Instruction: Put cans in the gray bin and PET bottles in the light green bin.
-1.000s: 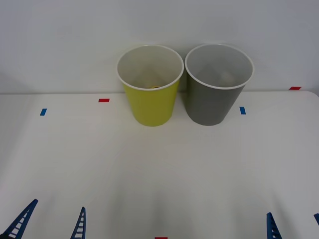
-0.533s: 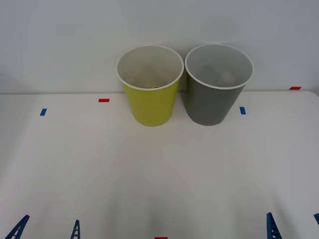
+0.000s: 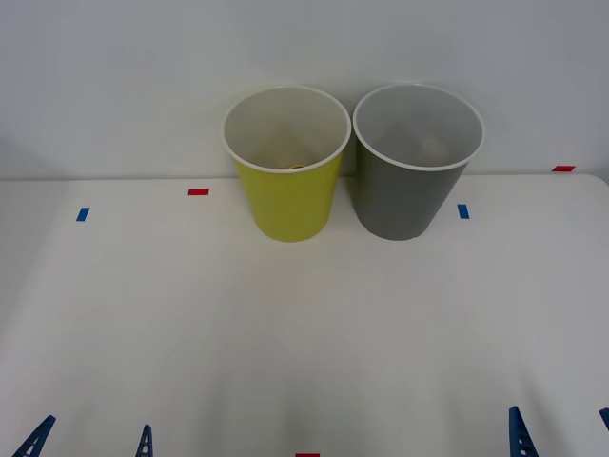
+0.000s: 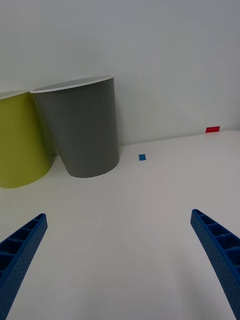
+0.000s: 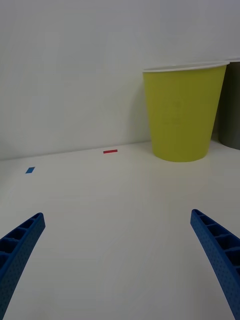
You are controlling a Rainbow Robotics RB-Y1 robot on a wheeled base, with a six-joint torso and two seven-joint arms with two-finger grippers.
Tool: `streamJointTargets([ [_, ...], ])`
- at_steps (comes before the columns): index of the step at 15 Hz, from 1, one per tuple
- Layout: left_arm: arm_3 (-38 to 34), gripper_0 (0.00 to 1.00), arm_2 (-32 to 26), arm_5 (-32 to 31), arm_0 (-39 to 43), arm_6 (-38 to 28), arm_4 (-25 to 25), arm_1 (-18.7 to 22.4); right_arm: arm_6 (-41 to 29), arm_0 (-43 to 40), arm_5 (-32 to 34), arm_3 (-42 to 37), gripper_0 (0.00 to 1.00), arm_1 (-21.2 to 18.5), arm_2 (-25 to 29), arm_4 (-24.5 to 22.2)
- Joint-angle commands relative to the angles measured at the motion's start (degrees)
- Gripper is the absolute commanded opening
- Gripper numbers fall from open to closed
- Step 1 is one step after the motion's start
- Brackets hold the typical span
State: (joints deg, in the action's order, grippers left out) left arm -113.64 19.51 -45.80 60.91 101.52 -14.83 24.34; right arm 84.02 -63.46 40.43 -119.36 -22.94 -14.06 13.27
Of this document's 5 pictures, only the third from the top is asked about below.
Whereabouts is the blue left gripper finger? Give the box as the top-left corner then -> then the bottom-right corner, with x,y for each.
134,424 -> 154,457
10,414 -> 57,457

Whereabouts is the grey plastic waste bin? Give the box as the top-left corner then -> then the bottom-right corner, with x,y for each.
352,83 -> 485,242

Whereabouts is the yellow-green plastic waste bin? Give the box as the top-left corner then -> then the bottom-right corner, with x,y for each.
222,84 -> 353,243

